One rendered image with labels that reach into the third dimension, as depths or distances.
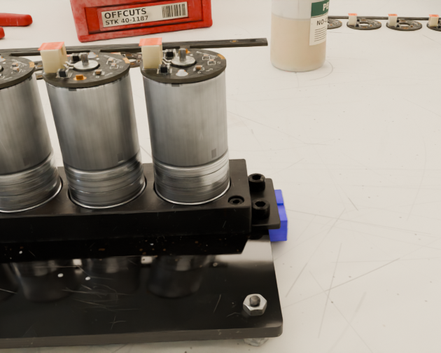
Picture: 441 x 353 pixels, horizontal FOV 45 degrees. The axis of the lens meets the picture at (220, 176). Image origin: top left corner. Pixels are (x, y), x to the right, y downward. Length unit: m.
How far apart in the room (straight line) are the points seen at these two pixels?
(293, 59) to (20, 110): 0.19
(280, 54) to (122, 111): 0.18
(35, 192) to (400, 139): 0.16
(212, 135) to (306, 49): 0.17
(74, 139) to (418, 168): 0.14
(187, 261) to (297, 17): 0.19
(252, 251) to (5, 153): 0.08
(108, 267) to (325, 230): 0.08
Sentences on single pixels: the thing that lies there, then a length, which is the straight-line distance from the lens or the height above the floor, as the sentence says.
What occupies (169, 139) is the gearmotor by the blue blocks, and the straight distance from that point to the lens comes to 0.15.
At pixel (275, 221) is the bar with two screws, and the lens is 0.17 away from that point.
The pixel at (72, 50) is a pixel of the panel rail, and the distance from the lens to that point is 0.18.
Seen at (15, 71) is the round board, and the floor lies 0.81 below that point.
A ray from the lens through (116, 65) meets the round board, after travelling 0.16.
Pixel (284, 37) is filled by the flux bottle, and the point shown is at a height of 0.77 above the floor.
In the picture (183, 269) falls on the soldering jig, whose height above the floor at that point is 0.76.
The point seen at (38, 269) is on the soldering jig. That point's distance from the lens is 0.17.
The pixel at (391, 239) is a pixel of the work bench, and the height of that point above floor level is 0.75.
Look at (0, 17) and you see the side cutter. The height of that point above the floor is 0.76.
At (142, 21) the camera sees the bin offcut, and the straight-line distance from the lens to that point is 0.40.
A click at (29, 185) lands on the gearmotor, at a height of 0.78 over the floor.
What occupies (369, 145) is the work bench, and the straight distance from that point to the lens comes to 0.24.
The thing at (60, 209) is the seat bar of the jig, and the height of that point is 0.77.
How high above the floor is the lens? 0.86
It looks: 32 degrees down
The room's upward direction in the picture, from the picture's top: 2 degrees counter-clockwise
